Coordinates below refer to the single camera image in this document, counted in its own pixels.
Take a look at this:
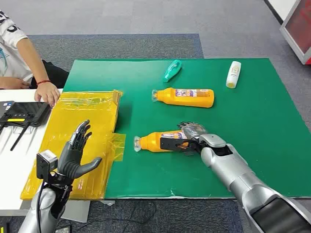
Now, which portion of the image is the grey device with blue sticker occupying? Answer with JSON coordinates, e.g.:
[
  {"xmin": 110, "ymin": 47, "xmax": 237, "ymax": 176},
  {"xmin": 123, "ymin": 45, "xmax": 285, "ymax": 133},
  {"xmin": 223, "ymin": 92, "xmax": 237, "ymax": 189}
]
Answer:
[{"xmin": 0, "ymin": 100, "xmax": 15, "ymax": 117}]

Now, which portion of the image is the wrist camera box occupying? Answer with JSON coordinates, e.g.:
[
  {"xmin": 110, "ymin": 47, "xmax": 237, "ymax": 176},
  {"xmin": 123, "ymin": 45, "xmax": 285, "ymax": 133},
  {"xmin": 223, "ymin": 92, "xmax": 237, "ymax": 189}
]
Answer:
[
  {"xmin": 36, "ymin": 149, "xmax": 59, "ymax": 180},
  {"xmin": 159, "ymin": 136, "xmax": 198, "ymax": 152}
]

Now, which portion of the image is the white plastic bottle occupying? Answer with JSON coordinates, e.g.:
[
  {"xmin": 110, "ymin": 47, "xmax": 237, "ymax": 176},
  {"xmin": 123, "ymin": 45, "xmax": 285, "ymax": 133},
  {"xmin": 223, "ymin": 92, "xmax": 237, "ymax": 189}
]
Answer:
[{"xmin": 226, "ymin": 61, "xmax": 242, "ymax": 89}]

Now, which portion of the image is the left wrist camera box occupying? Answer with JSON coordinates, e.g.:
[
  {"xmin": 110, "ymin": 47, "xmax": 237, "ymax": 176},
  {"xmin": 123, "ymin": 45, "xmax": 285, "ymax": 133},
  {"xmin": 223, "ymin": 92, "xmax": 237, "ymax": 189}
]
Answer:
[{"xmin": 36, "ymin": 149, "xmax": 59, "ymax": 180}]

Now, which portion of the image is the red and white cabinet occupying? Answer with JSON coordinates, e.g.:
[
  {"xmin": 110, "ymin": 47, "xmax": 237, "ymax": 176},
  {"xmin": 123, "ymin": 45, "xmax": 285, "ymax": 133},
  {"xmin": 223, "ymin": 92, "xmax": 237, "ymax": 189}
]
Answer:
[{"xmin": 279, "ymin": 0, "xmax": 311, "ymax": 65}]

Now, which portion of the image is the person's left hand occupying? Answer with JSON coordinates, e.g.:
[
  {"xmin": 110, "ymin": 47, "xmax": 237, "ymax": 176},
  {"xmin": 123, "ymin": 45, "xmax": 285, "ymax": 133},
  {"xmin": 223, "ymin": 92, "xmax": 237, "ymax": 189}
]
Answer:
[{"xmin": 34, "ymin": 82, "xmax": 61, "ymax": 108}]

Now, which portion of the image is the white board under table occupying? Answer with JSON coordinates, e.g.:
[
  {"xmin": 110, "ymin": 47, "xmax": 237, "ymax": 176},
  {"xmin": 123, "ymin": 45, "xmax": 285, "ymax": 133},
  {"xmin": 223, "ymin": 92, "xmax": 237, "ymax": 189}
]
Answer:
[{"xmin": 58, "ymin": 200, "xmax": 91, "ymax": 223}]

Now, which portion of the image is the black controller with antennas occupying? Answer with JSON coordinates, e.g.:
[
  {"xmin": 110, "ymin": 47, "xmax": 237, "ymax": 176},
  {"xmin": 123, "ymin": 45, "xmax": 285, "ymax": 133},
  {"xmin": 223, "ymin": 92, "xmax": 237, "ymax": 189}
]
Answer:
[{"xmin": 0, "ymin": 101, "xmax": 51, "ymax": 152}]

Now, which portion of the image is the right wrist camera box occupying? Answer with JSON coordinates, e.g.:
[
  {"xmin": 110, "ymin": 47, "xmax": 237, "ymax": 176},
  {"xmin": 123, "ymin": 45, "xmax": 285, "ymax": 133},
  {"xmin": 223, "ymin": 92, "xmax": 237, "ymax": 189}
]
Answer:
[{"xmin": 159, "ymin": 136, "xmax": 198, "ymax": 152}]

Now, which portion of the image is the green table mat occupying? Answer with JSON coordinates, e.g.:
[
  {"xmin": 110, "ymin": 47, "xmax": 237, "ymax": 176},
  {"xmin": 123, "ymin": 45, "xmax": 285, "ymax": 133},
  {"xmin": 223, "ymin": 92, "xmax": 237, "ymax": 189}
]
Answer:
[{"xmin": 63, "ymin": 58, "xmax": 311, "ymax": 199}]

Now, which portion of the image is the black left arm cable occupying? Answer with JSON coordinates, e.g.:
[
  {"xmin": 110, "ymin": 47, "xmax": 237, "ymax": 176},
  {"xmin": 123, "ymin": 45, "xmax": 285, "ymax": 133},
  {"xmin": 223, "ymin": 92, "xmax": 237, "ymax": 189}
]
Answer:
[{"xmin": 36, "ymin": 182, "xmax": 46, "ymax": 233}]

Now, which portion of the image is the person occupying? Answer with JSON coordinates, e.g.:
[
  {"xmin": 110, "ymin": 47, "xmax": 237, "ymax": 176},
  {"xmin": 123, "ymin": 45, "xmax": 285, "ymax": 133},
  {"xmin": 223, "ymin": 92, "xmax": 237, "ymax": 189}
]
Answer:
[{"xmin": 0, "ymin": 9, "xmax": 69, "ymax": 108}]

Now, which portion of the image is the black floor cable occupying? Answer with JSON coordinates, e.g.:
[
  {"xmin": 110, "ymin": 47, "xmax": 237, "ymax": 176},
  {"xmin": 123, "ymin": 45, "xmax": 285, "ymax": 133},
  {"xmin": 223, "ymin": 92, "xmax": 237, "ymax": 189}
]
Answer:
[{"xmin": 70, "ymin": 200, "xmax": 158, "ymax": 233}]

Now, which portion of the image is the teal plastic bottle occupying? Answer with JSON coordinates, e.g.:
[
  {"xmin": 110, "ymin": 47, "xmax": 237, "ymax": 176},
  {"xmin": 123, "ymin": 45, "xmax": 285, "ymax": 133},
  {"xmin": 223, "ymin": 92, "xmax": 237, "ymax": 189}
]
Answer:
[{"xmin": 162, "ymin": 59, "xmax": 182, "ymax": 83}]

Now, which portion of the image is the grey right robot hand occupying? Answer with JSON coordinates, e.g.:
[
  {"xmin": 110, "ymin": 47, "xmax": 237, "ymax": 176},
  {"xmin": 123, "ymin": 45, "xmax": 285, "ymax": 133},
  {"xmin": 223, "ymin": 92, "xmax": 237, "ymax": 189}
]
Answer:
[{"xmin": 177, "ymin": 121, "xmax": 208, "ymax": 140}]

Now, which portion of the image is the orange detergent bottle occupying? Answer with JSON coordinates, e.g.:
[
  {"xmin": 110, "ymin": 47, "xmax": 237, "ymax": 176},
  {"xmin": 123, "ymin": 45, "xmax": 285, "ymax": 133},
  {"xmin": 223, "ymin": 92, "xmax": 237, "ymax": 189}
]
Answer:
[
  {"xmin": 133, "ymin": 130, "xmax": 190, "ymax": 153},
  {"xmin": 152, "ymin": 87, "xmax": 215, "ymax": 109}
]

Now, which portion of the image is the yellow taped cardboard box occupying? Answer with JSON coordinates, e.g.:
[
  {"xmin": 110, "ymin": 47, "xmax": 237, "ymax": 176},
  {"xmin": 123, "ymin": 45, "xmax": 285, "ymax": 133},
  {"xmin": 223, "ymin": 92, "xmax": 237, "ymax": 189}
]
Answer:
[{"xmin": 20, "ymin": 90, "xmax": 126, "ymax": 200}]

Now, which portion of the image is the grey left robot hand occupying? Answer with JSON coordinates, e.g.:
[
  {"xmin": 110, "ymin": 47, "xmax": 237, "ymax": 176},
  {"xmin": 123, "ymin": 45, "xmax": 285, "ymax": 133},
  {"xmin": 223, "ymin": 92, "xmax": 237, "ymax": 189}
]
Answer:
[{"xmin": 57, "ymin": 119, "xmax": 103, "ymax": 186}]

